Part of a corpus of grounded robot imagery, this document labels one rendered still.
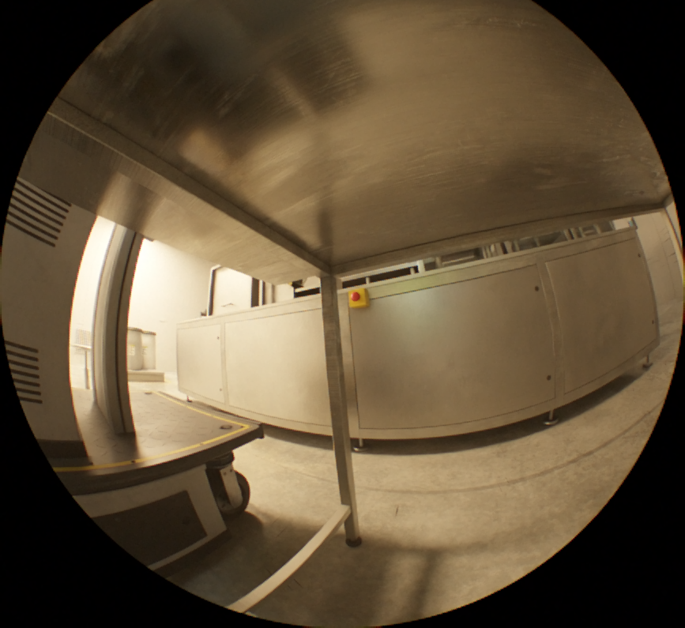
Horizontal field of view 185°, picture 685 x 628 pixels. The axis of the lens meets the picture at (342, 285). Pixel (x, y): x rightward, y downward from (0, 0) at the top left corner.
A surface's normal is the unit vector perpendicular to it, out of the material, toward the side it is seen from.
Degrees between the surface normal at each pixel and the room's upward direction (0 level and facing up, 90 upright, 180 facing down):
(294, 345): 90
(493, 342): 90
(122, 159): 180
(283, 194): 180
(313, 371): 90
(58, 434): 90
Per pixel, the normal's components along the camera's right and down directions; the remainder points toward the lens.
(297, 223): 0.08, 0.95
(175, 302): 0.91, -0.19
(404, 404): -0.41, -0.23
